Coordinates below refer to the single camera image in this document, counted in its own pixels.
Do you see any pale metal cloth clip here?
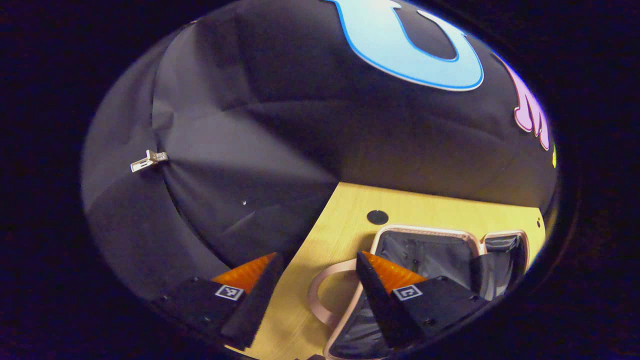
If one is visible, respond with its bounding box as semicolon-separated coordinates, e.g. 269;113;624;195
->
130;150;169;173

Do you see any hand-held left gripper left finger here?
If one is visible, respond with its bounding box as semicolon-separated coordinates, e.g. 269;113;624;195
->
152;252;284;351

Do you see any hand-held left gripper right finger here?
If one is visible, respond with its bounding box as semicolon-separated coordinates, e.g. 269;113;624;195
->
356;251;490;348

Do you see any black backdrop cloth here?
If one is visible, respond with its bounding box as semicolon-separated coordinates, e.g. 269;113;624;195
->
80;0;558;301

